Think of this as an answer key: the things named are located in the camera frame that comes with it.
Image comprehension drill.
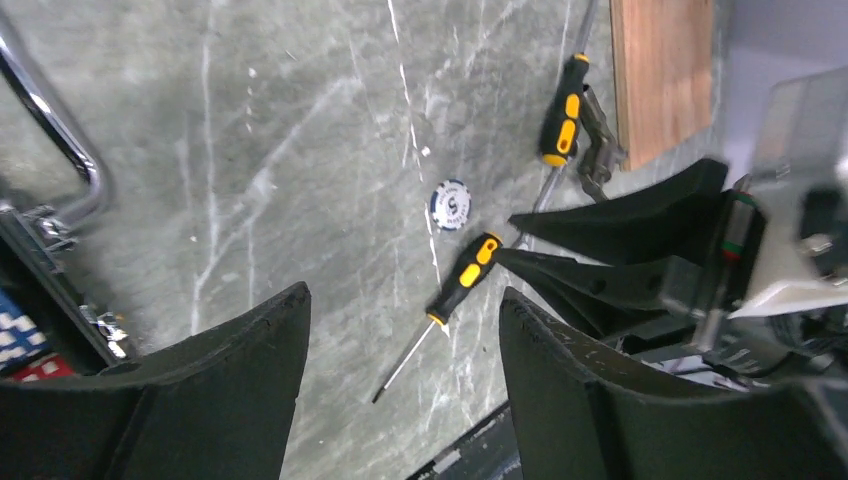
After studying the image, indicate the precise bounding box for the wooden board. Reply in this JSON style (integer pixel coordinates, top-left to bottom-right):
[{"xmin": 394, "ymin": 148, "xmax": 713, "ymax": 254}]
[{"xmin": 610, "ymin": 0, "xmax": 714, "ymax": 171}]

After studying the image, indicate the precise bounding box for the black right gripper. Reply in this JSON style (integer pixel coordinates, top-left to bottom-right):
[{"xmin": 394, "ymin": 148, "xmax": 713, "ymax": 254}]
[{"xmin": 494, "ymin": 158, "xmax": 847, "ymax": 479}]

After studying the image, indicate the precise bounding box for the black yellow long screwdriver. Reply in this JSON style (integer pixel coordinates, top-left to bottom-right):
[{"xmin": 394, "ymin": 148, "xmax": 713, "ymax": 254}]
[{"xmin": 537, "ymin": 0, "xmax": 598, "ymax": 168}]

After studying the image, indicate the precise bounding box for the white poker chip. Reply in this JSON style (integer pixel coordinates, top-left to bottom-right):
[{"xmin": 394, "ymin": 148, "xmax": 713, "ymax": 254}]
[{"xmin": 429, "ymin": 179, "xmax": 472, "ymax": 231}]

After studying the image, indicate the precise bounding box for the black yellow short screwdriver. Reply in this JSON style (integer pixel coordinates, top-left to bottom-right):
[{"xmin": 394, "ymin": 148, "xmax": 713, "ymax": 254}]
[{"xmin": 371, "ymin": 232, "xmax": 503, "ymax": 404}]

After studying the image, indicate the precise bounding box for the dark metal clamp tool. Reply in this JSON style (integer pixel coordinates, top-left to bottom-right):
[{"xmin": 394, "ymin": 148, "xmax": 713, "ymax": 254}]
[{"xmin": 578, "ymin": 84, "xmax": 628, "ymax": 202}]

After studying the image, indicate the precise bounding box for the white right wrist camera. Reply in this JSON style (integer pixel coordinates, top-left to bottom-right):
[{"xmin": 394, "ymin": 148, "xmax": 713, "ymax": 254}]
[{"xmin": 733, "ymin": 67, "xmax": 847, "ymax": 317}]

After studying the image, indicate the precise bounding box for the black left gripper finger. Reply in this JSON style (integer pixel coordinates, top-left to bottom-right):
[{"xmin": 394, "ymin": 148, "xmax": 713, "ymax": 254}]
[{"xmin": 1, "ymin": 282, "xmax": 311, "ymax": 479}]

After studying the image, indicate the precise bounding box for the black poker chip case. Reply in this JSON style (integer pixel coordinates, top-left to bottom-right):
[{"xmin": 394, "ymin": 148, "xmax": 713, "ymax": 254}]
[{"xmin": 1, "ymin": 14, "xmax": 137, "ymax": 381}]

